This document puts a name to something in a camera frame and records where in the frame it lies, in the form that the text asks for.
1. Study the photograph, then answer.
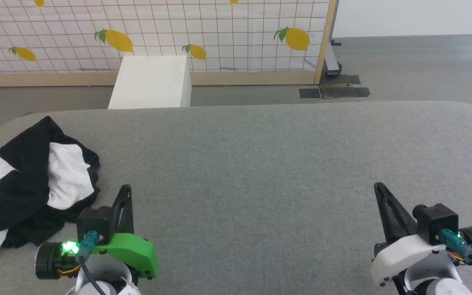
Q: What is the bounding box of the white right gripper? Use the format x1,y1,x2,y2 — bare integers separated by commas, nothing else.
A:
370,183,472,287

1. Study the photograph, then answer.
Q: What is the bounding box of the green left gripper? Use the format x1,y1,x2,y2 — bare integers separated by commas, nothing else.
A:
35,185,159,280

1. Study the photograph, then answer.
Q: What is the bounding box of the black and white shirt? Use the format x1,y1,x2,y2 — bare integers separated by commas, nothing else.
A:
0,116,101,267

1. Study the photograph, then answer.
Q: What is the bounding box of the white box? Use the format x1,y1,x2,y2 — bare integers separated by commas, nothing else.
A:
108,55,192,110

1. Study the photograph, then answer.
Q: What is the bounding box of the large black floor tape patch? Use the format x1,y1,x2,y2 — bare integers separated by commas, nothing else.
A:
319,75,371,99

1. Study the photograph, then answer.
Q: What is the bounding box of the lemon pattern divider panel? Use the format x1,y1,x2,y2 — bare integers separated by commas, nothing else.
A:
0,0,338,87

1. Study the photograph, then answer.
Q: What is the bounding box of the grey metal stand foot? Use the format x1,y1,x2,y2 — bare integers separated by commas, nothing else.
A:
324,39,343,78

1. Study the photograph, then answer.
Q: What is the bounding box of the lemon print grid curtain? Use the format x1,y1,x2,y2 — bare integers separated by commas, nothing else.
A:
0,0,330,74

